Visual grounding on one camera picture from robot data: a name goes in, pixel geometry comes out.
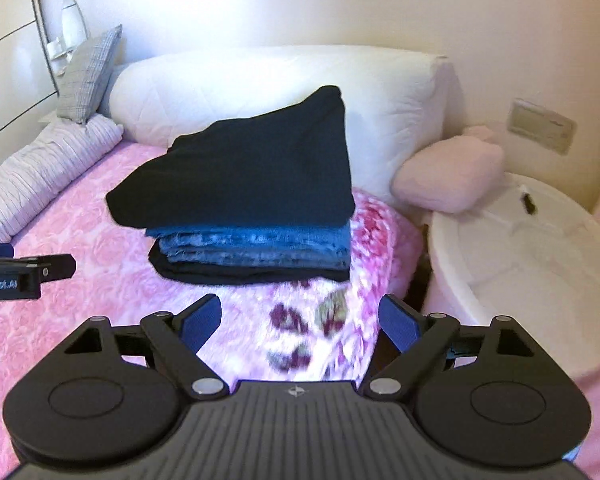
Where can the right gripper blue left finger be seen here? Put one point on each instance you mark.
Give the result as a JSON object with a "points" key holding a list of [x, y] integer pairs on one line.
{"points": [[198, 322]]}

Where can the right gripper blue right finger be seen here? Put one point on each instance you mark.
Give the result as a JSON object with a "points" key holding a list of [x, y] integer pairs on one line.
{"points": [[403, 325]]}

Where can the black zip jacket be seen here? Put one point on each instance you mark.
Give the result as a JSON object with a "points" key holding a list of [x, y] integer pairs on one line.
{"points": [[285, 168]]}

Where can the folded black garment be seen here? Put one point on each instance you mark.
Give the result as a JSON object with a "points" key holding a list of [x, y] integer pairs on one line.
{"points": [[213, 274]]}

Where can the pink rose bedsheet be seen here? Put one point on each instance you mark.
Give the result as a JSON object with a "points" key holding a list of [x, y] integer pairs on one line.
{"points": [[288, 332]]}

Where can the folded blue jeans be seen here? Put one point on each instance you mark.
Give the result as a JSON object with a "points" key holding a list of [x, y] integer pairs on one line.
{"points": [[303, 247]]}

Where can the white round nightstand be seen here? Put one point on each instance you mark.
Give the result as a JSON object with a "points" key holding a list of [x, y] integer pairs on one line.
{"points": [[542, 270]]}

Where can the pink plush pillow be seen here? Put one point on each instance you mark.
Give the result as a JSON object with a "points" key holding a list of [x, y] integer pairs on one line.
{"points": [[451, 175]]}

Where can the small black item on nightstand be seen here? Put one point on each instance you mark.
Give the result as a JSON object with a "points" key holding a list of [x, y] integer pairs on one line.
{"points": [[528, 203]]}

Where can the white sliding wardrobe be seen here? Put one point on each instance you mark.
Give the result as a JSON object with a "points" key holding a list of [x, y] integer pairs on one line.
{"points": [[28, 90]]}

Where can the white quilted headboard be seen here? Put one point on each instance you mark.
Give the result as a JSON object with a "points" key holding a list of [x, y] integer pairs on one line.
{"points": [[396, 101]]}

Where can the grey checked pillow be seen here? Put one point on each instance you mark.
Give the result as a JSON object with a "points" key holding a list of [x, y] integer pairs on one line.
{"points": [[86, 77]]}

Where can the oval mirror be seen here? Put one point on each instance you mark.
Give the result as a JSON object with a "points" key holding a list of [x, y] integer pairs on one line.
{"points": [[74, 31]]}

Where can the beige wall panel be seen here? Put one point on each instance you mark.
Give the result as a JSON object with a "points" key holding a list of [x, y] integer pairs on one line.
{"points": [[545, 127]]}

